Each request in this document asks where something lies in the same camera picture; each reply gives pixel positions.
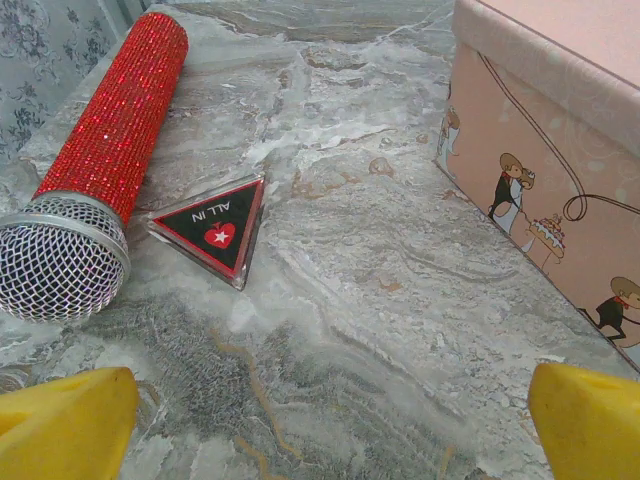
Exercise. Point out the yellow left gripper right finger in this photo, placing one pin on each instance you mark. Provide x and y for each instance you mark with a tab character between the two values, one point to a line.
590	430

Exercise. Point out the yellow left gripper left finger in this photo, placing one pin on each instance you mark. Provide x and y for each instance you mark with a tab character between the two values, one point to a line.
65	430

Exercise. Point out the triangular all-in poker token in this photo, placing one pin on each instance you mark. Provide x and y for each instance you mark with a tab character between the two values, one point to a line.
215	230

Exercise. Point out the pink wedding print box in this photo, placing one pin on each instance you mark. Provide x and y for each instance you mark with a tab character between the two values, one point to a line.
550	150

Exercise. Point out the red rhinestone microphone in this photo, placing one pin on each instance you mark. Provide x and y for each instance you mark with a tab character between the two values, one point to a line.
115	125

